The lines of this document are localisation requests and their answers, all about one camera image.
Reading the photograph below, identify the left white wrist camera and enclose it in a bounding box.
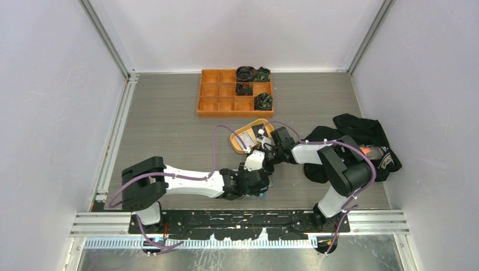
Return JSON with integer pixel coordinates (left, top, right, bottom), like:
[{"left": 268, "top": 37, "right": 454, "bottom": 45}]
[{"left": 243, "top": 150, "right": 265, "bottom": 172}]

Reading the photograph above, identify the grey card in tray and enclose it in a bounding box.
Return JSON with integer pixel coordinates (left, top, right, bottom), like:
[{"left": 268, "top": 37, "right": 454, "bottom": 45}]
[{"left": 239, "top": 132, "right": 258, "bottom": 148}]

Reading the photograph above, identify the blue leather card holder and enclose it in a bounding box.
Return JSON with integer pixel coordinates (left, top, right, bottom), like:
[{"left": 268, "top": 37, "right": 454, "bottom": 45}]
[{"left": 258, "top": 181, "right": 274, "bottom": 197}]

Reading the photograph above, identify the dark rolled sock middle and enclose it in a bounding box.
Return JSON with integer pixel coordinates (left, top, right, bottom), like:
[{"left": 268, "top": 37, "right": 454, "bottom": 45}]
[{"left": 235, "top": 83, "right": 253, "bottom": 96}]

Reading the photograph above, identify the dark rolled sock top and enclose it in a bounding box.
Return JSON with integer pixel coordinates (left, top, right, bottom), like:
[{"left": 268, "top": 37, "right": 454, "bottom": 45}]
[{"left": 236, "top": 66, "right": 258, "bottom": 82}]

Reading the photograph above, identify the orange compartment organizer tray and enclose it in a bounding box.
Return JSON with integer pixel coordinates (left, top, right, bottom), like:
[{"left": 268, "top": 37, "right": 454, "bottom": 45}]
[{"left": 196, "top": 69, "right": 275, "bottom": 118}]

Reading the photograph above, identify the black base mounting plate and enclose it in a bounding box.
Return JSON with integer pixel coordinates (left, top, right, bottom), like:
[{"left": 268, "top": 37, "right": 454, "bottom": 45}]
[{"left": 144, "top": 209, "right": 350, "bottom": 241}]

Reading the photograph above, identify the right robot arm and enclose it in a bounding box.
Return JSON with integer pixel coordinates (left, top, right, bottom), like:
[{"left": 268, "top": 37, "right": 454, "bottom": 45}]
[{"left": 263, "top": 127, "right": 377, "bottom": 232}]

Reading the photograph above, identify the aluminium frame rail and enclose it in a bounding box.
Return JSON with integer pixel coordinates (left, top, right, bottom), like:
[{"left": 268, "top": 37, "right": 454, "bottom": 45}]
[{"left": 69, "top": 209, "right": 410, "bottom": 250}]

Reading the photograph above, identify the green rolled sock top right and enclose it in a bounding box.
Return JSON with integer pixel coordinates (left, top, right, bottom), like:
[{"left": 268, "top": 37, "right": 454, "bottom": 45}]
[{"left": 254, "top": 66, "right": 271, "bottom": 82}]

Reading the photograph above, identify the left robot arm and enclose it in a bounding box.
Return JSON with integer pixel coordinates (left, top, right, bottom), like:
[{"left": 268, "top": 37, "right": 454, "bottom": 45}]
[{"left": 120, "top": 156, "right": 270, "bottom": 233}]

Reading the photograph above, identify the oval wooden tray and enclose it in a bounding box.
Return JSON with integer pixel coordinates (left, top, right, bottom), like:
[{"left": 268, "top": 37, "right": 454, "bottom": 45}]
[{"left": 230, "top": 119, "right": 274, "bottom": 155}]

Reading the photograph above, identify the black garment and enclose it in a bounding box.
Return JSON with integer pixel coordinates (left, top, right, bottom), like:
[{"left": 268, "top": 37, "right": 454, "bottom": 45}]
[{"left": 306, "top": 113, "right": 402, "bottom": 182}]

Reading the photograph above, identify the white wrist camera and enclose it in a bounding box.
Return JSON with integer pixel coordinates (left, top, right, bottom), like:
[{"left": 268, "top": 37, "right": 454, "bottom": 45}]
[
  {"left": 243, "top": 150, "right": 265, "bottom": 172},
  {"left": 256, "top": 128, "right": 274, "bottom": 150}
]

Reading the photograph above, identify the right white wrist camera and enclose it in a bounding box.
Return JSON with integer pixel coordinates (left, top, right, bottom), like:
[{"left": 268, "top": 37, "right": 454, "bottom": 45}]
[{"left": 256, "top": 128, "right": 274, "bottom": 150}]

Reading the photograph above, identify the dark rolled sock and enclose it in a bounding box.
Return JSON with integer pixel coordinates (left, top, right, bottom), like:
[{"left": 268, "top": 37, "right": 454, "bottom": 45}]
[
  {"left": 235, "top": 83, "right": 253, "bottom": 96},
  {"left": 236, "top": 66, "right": 258, "bottom": 82}
]

